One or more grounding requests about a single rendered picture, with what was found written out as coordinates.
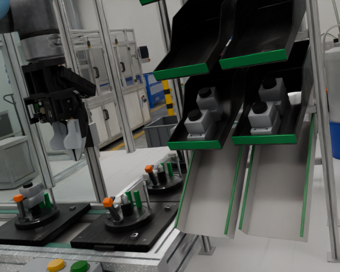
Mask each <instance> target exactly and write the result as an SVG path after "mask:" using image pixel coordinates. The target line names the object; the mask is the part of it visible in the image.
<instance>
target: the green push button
mask: <svg viewBox="0 0 340 272"><path fill-rule="evenodd" d="M88 267H89V265H88V263H87V261H84V260H81V261H77V262H75V263H74V264H73V265H72V266H71V267H70V269H71V272H84V271H85V270H86V269H87V268H88Z"/></svg>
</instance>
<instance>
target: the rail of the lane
mask: <svg viewBox="0 0 340 272"><path fill-rule="evenodd" d="M34 257H39V258H47V259H63V260H76V261H81V260H84V261H91V262H100V264H101V268H102V271H103V272H169V271H168V266H167V261H166V256H165V254H153V253H134V252H124V251H116V248H115V246H101V245H95V246H94V250H87V249H68V248H50V247H31V246H12V245H2V244H0V272H16V271H18V270H19V269H20V268H21V267H23V266H24V265H25V264H27V263H28V262H29V261H30V260H32V259H33V258H34Z"/></svg>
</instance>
